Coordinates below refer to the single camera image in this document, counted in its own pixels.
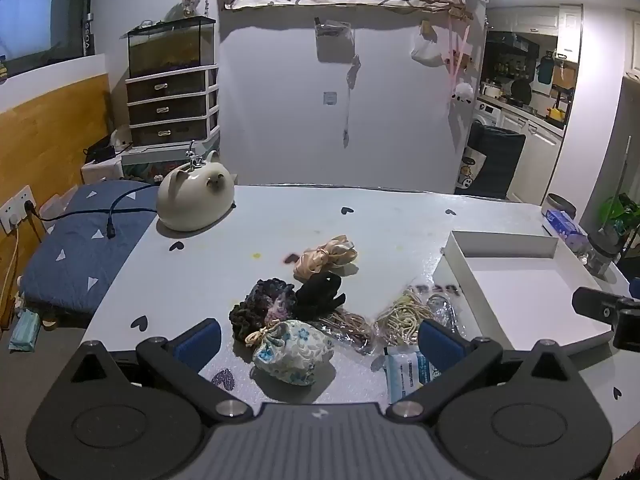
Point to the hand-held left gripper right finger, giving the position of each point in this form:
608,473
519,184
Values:
437,347

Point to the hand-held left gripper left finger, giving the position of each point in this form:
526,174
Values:
200,342

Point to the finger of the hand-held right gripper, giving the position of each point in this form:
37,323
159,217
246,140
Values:
597,305

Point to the white wipe packet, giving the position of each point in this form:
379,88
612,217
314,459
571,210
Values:
405,372

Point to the dark crocheted scrunchie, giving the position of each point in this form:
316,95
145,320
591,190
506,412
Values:
257,305

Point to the white cardboard box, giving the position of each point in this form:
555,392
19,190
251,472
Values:
520,285

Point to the beige satin scrunchie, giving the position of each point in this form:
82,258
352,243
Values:
325,255

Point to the clear jar with black lid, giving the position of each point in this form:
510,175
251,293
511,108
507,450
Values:
605,255

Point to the blue tissue pack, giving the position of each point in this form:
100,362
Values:
562,222

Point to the green plant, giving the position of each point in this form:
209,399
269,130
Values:
620,212

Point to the round metal tin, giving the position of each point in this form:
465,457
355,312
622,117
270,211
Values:
561,202

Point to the cream cat-shaped ceramic box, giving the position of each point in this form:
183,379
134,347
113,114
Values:
192,197

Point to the blue triangle-print bedding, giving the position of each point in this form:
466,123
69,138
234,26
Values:
75,255

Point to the teal face mask pack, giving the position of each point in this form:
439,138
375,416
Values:
25,330

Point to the black chair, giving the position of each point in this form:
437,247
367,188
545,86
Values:
497,160

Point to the cartoon tote bag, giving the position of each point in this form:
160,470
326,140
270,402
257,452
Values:
470,170

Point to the teal patterned storage box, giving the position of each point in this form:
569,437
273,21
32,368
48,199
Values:
150,165

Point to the yellow kettle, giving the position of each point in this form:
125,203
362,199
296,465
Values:
556,114

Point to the white washing machine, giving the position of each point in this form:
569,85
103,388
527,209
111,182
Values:
487,114

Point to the black frying pan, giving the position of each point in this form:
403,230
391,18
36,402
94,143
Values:
521,91

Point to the white drawer unit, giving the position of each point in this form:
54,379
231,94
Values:
170,107

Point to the white plush sheep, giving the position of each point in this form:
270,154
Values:
462,92

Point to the glass fish tank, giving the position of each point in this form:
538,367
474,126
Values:
170,47

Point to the white hanging bag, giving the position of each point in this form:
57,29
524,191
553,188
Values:
429,50

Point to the white wall socket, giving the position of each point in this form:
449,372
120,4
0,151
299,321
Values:
15,207

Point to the white wall switch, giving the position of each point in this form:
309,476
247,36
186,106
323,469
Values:
331,98

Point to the clear wall holder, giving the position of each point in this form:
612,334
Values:
334,35

